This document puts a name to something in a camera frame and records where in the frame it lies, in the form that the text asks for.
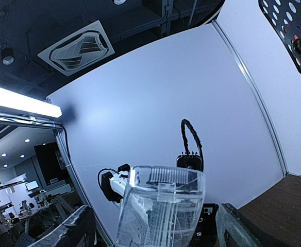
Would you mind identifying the clear plastic metronome cover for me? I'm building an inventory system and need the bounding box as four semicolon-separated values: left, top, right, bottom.
115;165;207;247

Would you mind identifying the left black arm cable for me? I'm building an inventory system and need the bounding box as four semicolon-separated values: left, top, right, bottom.
180;118;205;172

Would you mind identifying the ceiling air conditioner vent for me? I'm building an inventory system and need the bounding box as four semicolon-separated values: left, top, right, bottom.
38;21;115;77

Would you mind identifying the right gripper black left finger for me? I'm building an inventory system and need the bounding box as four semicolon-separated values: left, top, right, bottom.
33;205;96;247

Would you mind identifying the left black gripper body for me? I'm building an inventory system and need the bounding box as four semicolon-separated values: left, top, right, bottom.
190;203;219;247

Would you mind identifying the black perforated music stand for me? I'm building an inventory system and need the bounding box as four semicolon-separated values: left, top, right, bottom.
258;0;301;75

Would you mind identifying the ceiling tube light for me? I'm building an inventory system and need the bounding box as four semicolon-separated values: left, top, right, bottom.
0;88;62;118

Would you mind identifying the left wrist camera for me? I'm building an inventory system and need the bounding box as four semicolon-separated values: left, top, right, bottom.
176;152;204;171

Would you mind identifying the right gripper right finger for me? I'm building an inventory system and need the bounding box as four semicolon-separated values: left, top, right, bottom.
216;203;288;246

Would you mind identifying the left aluminium frame post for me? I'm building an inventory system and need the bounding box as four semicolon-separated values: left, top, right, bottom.
211;20;289;177

